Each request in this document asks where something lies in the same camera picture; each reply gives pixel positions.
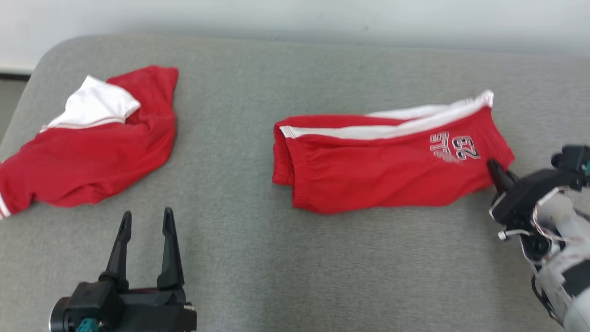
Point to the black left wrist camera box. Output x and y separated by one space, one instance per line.
87 299

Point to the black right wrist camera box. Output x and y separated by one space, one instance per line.
574 159

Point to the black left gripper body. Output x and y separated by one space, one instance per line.
156 313

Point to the teal right camera plug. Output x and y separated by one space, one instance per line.
587 168

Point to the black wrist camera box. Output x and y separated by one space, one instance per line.
87 299
574 159

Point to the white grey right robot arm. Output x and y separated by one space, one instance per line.
560 214

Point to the red white-striped shorts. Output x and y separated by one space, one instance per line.
368 170

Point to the teal left camera plug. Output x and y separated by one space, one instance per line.
88 325

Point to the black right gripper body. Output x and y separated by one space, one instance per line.
525 196

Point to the red white basketball jersey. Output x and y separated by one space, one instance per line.
92 157

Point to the teal camera plug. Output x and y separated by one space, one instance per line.
587 168
88 325

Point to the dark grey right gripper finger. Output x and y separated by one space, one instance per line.
500 177

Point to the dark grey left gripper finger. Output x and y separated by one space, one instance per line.
171 258
120 258

